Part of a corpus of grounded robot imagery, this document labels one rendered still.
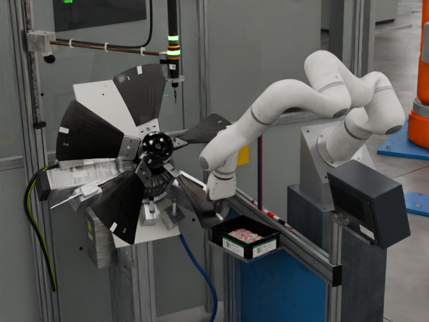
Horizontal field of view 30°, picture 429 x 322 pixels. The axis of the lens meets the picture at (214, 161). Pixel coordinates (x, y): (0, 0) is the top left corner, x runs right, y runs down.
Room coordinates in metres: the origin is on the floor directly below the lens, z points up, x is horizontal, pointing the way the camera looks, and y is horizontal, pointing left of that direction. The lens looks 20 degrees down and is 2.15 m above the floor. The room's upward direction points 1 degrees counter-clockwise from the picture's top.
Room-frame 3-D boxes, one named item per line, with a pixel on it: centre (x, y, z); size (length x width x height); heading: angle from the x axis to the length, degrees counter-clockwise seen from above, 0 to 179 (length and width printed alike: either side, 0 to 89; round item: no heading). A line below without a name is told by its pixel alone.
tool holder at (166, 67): (2.84, 0.15, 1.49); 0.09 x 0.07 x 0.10; 59
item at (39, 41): (3.15, 0.68, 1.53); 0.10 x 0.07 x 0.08; 59
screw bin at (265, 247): (2.76, -0.11, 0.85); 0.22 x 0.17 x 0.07; 40
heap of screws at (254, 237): (2.76, -0.11, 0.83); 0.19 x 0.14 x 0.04; 40
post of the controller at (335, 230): (2.50, -0.41, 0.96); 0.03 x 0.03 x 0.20; 24
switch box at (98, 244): (3.05, 0.48, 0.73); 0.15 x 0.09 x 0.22; 24
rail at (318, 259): (2.89, -0.23, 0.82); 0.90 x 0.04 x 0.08; 24
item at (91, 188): (2.70, 0.46, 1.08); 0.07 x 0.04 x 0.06; 125
